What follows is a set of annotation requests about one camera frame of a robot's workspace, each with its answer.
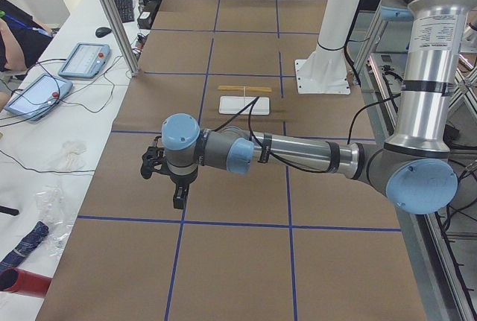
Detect black computer mouse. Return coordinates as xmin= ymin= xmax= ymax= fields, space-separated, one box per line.
xmin=95 ymin=27 xmax=112 ymax=38

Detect red cylinder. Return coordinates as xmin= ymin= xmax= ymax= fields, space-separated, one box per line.
xmin=1 ymin=268 xmax=52 ymax=298

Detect folded dark blue umbrella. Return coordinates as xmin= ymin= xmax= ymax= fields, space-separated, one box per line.
xmin=1 ymin=221 xmax=49 ymax=273

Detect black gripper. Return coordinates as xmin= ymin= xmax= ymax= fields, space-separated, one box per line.
xmin=170 ymin=171 xmax=198 ymax=209

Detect person in black shirt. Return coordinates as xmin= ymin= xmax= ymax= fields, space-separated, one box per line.
xmin=0 ymin=0 xmax=57 ymax=109

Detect black keyboard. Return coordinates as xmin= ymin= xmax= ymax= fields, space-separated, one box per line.
xmin=113 ymin=0 xmax=134 ymax=23

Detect white cloth gloves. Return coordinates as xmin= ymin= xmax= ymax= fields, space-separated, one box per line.
xmin=48 ymin=140 xmax=86 ymax=172

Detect near blue teach pendant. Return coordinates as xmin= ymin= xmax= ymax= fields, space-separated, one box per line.
xmin=4 ymin=74 xmax=73 ymax=121

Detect aluminium frame post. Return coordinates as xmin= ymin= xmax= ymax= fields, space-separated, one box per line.
xmin=99 ymin=0 xmax=139 ymax=77

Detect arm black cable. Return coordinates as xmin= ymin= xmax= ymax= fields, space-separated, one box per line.
xmin=208 ymin=95 xmax=402 ymax=175

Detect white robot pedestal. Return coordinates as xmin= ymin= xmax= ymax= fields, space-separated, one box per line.
xmin=295 ymin=0 xmax=360 ymax=95

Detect white wooden towel rack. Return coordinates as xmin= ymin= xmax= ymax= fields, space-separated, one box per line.
xmin=218 ymin=85 xmax=273 ymax=115

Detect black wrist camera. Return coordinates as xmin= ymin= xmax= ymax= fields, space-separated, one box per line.
xmin=140 ymin=146 xmax=165 ymax=179

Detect far blue teach pendant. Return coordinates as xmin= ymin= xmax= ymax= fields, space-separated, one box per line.
xmin=58 ymin=42 xmax=111 ymax=79

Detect blue teach pendant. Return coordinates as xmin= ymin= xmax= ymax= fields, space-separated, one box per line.
xmin=4 ymin=74 xmax=73 ymax=121
xmin=58 ymin=42 xmax=111 ymax=79

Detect clear plastic bag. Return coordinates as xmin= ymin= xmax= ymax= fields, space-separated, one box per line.
xmin=34 ymin=186 xmax=75 ymax=259

